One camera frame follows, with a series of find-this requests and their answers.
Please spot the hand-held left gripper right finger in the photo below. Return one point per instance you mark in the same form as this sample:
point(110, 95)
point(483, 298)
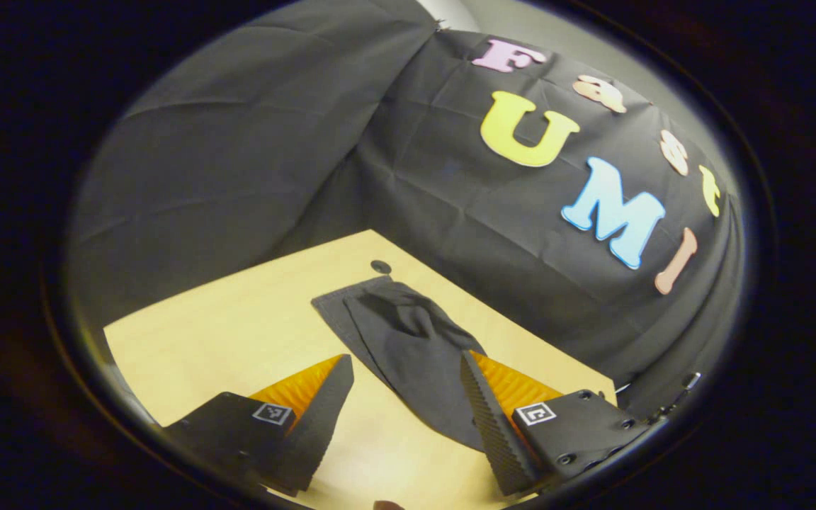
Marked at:
point(493, 432)

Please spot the black backdrop cloth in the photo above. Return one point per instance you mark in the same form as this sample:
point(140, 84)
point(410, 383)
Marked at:
point(252, 156)

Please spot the dark grey jeans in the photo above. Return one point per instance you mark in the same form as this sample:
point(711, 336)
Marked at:
point(408, 347)

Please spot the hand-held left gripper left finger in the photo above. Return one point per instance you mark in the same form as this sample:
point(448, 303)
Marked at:
point(316, 432)

